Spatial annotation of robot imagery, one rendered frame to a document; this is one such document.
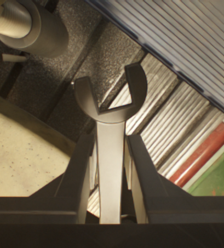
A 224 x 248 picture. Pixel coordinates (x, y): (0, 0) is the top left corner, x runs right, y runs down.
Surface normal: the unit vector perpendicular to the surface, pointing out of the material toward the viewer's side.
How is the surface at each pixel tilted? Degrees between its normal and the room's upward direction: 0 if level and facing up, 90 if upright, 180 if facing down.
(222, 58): 61
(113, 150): 0
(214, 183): 0
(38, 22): 0
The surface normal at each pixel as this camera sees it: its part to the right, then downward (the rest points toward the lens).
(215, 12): -0.51, 0.83
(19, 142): 0.01, 0.30
